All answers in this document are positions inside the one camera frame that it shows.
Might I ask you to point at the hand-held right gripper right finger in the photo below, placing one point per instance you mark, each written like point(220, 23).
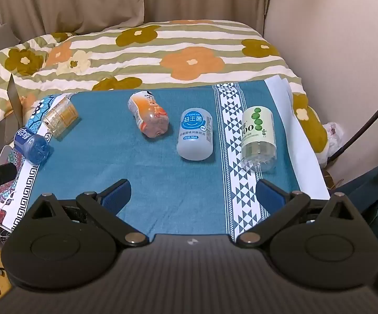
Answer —
point(269, 197)

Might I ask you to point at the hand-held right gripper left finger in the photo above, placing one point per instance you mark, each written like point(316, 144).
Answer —
point(118, 194)

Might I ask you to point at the patterned white border mat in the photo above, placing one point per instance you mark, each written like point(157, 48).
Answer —
point(28, 180)

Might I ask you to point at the teal patterned tablecloth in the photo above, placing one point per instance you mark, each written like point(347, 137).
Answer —
point(110, 157)

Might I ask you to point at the blue plastic bottle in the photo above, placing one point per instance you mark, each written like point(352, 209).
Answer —
point(31, 144)

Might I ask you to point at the white sheet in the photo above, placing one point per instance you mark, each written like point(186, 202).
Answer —
point(306, 170)

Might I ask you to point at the clear bottle green label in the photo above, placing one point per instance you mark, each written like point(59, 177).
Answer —
point(257, 137)

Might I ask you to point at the orange label plastic bottle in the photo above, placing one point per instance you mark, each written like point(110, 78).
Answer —
point(149, 114)

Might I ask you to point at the white plastic bag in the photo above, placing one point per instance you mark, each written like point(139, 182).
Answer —
point(331, 137)

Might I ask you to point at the white bottle blue label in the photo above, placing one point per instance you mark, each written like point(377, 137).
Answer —
point(193, 137)

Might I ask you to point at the dark teal cloth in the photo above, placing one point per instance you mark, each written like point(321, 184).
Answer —
point(365, 196)

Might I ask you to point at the black curved pole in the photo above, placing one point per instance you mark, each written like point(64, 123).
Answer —
point(365, 127)

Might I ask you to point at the floral striped blanket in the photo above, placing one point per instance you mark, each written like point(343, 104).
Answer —
point(175, 49)

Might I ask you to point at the beige curtain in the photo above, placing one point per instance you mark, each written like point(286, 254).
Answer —
point(77, 0)

